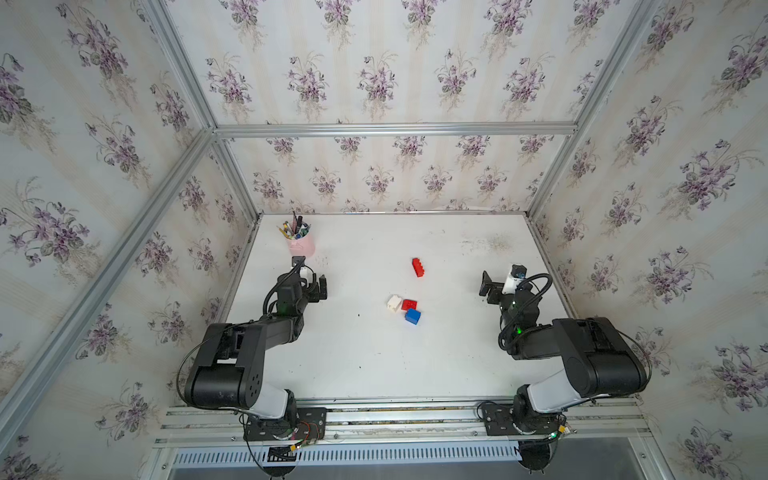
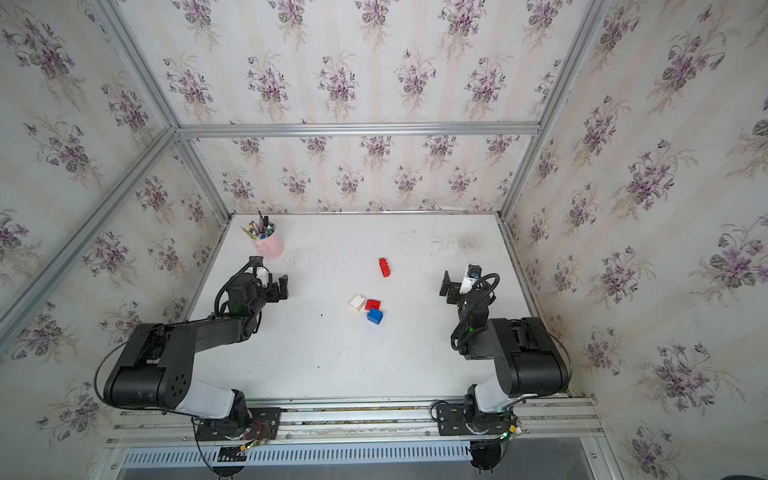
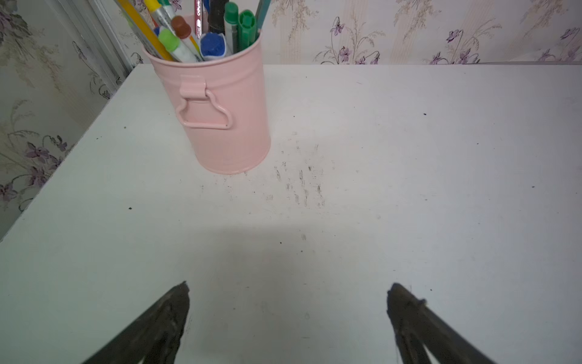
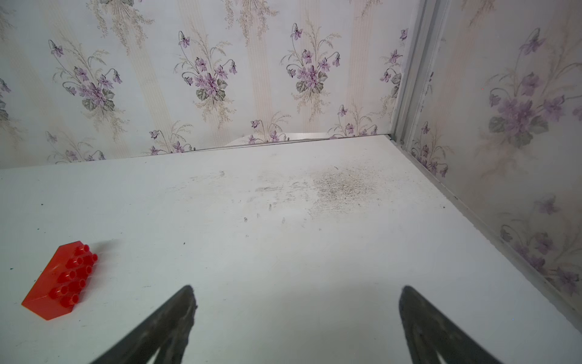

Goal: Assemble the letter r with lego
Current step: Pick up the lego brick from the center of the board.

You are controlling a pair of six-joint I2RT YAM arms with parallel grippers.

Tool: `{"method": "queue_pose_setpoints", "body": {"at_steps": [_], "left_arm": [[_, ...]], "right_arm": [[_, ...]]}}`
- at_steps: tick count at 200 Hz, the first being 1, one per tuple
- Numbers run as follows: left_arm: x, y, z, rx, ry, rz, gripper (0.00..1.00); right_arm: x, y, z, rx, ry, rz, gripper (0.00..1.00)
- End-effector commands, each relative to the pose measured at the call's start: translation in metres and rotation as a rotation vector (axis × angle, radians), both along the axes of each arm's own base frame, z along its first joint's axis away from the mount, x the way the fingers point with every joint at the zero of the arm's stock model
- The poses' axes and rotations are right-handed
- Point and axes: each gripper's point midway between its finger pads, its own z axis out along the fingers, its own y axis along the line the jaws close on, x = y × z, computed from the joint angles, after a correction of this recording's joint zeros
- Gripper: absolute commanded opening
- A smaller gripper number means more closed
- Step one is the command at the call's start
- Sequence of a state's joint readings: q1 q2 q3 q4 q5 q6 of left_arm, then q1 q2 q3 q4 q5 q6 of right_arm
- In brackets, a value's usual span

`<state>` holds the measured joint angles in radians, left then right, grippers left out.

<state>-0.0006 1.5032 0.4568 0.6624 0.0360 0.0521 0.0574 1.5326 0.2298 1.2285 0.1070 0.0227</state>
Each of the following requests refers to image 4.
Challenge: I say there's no long red lego brick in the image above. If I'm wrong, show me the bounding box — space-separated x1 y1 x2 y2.
21 241 99 321

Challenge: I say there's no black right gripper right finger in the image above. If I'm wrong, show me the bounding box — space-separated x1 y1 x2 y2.
399 286 499 363

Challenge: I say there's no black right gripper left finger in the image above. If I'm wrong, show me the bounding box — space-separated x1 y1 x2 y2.
93 285 197 363

